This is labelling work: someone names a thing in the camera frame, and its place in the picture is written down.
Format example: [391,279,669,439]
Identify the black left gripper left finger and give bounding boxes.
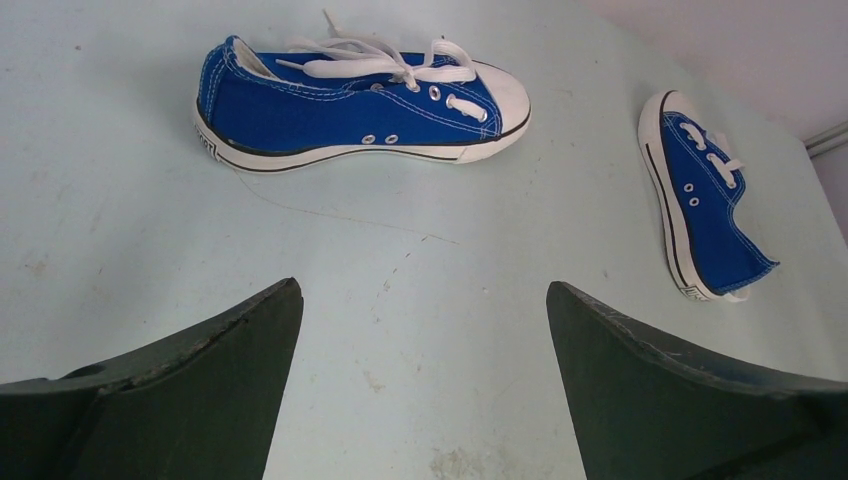
[1,278,304,479]

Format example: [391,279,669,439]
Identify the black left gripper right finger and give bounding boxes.
[546,282,847,479]

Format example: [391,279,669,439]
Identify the blue sneaker laces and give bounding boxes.
[192,25,532,173]
[638,90,778,302]

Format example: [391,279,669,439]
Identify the blue sneaker tied laces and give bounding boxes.
[192,25,532,173]

